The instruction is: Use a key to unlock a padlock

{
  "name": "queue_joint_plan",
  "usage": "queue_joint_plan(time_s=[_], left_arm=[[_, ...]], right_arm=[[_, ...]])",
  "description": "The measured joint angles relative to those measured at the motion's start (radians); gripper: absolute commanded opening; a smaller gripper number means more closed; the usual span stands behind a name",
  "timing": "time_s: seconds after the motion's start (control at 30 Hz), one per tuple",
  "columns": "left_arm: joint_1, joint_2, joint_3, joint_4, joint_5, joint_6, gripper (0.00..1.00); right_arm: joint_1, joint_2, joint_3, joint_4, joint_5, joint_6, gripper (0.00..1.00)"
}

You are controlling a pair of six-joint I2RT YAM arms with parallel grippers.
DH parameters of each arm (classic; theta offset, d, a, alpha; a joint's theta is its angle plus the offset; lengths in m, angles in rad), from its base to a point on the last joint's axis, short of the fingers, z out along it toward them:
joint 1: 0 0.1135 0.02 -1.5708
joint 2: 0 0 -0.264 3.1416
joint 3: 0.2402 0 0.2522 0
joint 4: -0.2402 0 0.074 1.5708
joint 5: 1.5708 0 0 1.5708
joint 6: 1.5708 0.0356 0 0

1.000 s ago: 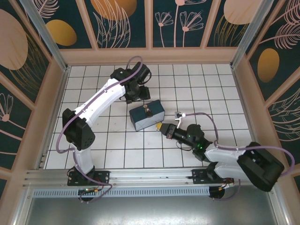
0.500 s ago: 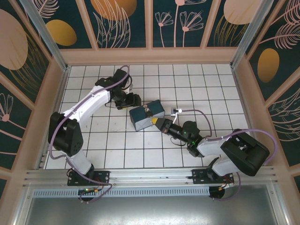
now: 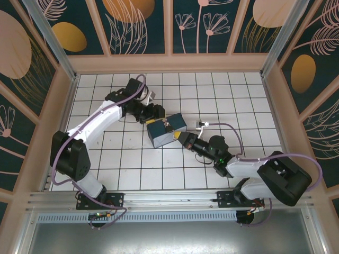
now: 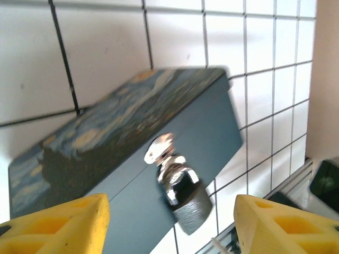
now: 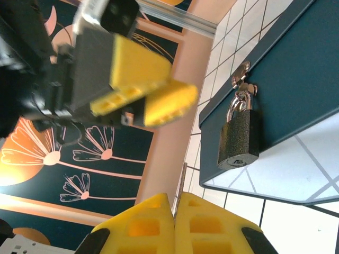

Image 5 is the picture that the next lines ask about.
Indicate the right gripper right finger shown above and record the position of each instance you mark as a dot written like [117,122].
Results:
[212,230]

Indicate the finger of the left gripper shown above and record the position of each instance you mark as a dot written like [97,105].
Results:
[172,103]
[137,68]

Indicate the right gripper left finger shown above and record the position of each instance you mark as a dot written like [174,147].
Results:
[137,227]

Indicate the small metal key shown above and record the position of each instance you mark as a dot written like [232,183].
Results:
[182,182]

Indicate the dark grey padlock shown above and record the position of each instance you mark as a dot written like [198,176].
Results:
[238,137]

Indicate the dark blue starry-print box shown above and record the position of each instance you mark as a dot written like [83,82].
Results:
[291,79]

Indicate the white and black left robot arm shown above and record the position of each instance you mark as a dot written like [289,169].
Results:
[23,246]

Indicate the brass box hasp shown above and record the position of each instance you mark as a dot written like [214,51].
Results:
[243,67]

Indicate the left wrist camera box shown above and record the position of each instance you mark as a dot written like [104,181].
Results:
[119,16]

